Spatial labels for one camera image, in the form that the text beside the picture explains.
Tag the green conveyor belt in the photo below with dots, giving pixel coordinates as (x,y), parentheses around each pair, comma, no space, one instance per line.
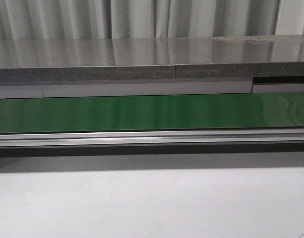
(159,112)

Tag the white pleated curtain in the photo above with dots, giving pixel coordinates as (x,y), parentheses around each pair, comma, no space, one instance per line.
(100,19)

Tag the grey rear conveyor side rail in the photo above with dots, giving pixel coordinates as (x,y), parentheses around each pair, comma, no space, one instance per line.
(132,87)

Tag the aluminium front conveyor rail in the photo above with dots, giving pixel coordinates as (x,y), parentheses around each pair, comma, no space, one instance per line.
(150,137)

